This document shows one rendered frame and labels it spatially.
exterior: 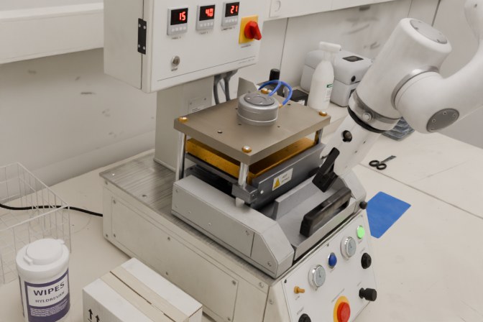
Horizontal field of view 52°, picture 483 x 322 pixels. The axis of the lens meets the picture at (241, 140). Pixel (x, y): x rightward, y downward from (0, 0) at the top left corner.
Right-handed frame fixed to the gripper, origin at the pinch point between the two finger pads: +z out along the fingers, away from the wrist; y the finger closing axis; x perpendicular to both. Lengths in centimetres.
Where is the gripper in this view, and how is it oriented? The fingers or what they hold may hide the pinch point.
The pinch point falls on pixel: (324, 178)
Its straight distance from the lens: 90.8
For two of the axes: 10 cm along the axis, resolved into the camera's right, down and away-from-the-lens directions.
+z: -3.7, 7.1, 6.0
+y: 6.3, -2.8, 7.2
